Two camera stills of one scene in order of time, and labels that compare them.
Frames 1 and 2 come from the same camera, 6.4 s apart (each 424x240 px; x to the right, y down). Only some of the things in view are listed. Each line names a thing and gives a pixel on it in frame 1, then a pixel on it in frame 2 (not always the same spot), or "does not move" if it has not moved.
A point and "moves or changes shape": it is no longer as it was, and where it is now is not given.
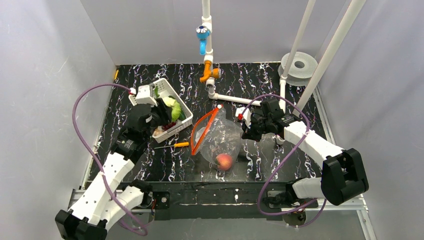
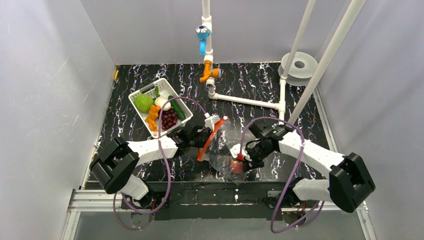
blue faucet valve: x=202 y=32 does not move
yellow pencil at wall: x=116 y=74 does not move
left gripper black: x=159 y=112 → x=201 y=136
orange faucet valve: x=215 y=73 does not move
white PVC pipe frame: x=322 y=69 does not move
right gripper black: x=252 y=125 → x=251 y=153
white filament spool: x=302 y=69 does not move
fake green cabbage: x=177 y=114 → x=143 y=102
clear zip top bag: x=218 y=138 moves or changes shape
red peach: x=224 y=161 → x=236 y=167
